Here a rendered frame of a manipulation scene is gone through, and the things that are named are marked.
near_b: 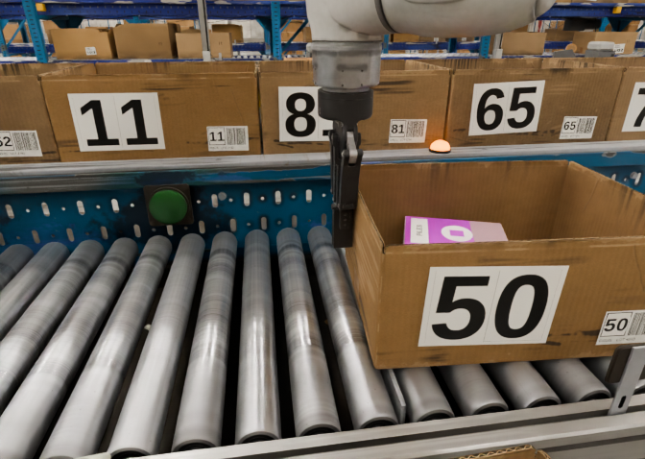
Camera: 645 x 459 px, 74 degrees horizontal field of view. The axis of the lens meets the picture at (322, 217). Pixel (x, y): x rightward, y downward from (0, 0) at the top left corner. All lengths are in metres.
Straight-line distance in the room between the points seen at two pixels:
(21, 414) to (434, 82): 0.85
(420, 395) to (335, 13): 0.45
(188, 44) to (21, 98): 4.29
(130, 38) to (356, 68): 4.83
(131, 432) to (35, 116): 0.64
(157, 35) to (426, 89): 4.48
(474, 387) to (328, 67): 0.42
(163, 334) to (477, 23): 0.53
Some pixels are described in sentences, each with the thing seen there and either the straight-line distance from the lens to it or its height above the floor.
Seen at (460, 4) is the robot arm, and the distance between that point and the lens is 0.46.
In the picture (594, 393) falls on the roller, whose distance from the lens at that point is 0.62.
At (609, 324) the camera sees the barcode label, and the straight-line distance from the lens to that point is 0.64.
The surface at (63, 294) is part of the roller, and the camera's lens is 0.81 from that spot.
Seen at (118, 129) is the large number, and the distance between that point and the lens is 0.93.
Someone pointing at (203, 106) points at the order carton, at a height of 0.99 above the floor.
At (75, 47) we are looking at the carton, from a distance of 5.50.
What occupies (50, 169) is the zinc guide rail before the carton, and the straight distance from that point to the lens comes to 0.94.
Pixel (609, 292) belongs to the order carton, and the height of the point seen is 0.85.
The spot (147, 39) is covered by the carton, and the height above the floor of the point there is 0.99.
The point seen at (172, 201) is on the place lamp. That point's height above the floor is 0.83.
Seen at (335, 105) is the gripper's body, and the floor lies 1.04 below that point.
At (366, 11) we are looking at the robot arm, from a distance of 0.52.
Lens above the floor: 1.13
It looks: 24 degrees down
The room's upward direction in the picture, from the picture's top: straight up
